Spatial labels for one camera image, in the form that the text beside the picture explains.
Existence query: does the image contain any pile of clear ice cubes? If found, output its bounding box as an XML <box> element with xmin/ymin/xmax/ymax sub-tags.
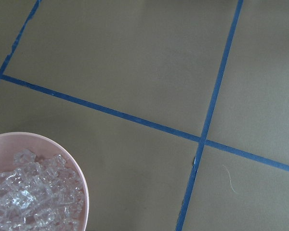
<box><xmin>0</xmin><ymin>149</ymin><xmax>85</xmax><ymax>231</ymax></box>

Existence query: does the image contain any pink bowl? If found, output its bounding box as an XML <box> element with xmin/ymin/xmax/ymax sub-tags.
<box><xmin>0</xmin><ymin>132</ymin><xmax>90</xmax><ymax>231</ymax></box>

